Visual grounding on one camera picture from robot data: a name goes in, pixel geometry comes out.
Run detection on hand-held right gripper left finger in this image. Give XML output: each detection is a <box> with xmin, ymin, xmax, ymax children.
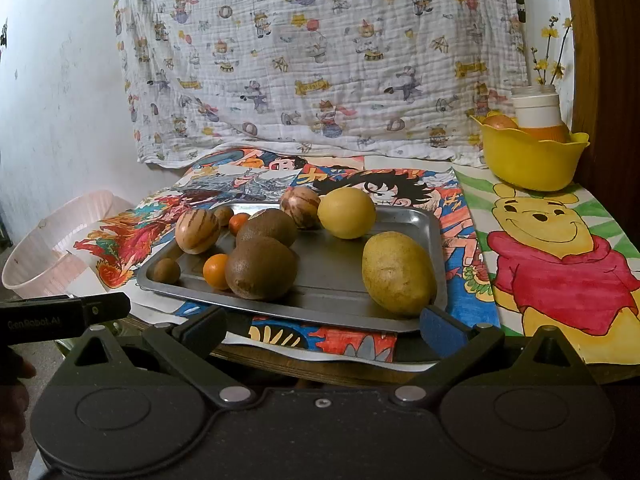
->
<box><xmin>62</xmin><ymin>306</ymin><xmax>264</xmax><ymax>408</ymax></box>

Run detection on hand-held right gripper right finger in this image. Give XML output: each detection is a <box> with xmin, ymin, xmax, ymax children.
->
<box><xmin>392</xmin><ymin>305</ymin><xmax>593</xmax><ymax>408</ymax></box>

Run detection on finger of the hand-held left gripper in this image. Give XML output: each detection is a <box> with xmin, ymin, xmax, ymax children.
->
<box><xmin>80</xmin><ymin>292</ymin><xmax>132</xmax><ymax>322</ymax></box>

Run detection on oblong yellow fruit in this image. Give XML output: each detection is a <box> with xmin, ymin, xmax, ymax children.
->
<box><xmin>362</xmin><ymin>231</ymin><xmax>438</xmax><ymax>317</ymax></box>

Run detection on large brown kiwi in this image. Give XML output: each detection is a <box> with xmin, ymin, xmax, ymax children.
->
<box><xmin>224</xmin><ymin>236</ymin><xmax>298</xmax><ymax>302</ymax></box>

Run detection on striped round fruit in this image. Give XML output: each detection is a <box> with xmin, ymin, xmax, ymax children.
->
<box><xmin>279</xmin><ymin>187</ymin><xmax>322</xmax><ymax>231</ymax></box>
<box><xmin>175</xmin><ymin>208</ymin><xmax>221</xmax><ymax>255</ymax></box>

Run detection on metal tray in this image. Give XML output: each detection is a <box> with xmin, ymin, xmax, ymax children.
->
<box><xmin>136</xmin><ymin>202</ymin><xmax>448</xmax><ymax>333</ymax></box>

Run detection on round yellow lemon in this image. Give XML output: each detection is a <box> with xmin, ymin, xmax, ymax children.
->
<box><xmin>317</xmin><ymin>188</ymin><xmax>377</xmax><ymax>240</ymax></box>

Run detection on person's left hand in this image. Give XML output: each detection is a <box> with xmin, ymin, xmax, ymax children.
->
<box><xmin>0</xmin><ymin>354</ymin><xmax>37</xmax><ymax>456</ymax></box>

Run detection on pink plastic basket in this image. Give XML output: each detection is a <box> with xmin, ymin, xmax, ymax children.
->
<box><xmin>1</xmin><ymin>190</ymin><xmax>133</xmax><ymax>303</ymax></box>

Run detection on dragon drawing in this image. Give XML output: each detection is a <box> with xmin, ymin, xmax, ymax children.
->
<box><xmin>74</xmin><ymin>187</ymin><xmax>236</xmax><ymax>291</ymax></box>

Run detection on orange and blue drawing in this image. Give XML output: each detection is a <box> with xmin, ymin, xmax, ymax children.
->
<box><xmin>247</xmin><ymin>317</ymin><xmax>399</xmax><ymax>363</ymax></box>

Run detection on yellow bear drawing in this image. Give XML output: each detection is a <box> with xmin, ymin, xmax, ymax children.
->
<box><xmin>452</xmin><ymin>166</ymin><xmax>640</xmax><ymax>366</ymax></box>

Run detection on black-haired character drawing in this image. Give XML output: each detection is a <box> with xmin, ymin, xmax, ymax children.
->
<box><xmin>295</xmin><ymin>167</ymin><xmax>498</xmax><ymax>333</ymax></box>

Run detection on yellow plastic bowl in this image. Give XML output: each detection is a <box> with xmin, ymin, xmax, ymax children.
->
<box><xmin>469</xmin><ymin>112</ymin><xmax>591</xmax><ymax>192</ymax></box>

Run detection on white and orange jar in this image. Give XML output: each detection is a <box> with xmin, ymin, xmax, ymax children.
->
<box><xmin>510</xmin><ymin>85</ymin><xmax>572</xmax><ymax>144</ymax></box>

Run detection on yellow flower stems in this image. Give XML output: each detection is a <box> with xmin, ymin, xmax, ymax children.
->
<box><xmin>530</xmin><ymin>15</ymin><xmax>576</xmax><ymax>88</ymax></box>

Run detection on white printed blanket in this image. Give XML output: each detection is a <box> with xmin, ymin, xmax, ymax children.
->
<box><xmin>112</xmin><ymin>0</ymin><xmax>528</xmax><ymax>168</ymax></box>

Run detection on wooden headboard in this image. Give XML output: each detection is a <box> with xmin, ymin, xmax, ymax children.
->
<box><xmin>562</xmin><ymin>0</ymin><xmax>640</xmax><ymax>241</ymax></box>

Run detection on white jar with flowers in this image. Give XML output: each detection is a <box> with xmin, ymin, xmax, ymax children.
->
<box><xmin>517</xmin><ymin>0</ymin><xmax>576</xmax><ymax>111</ymax></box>

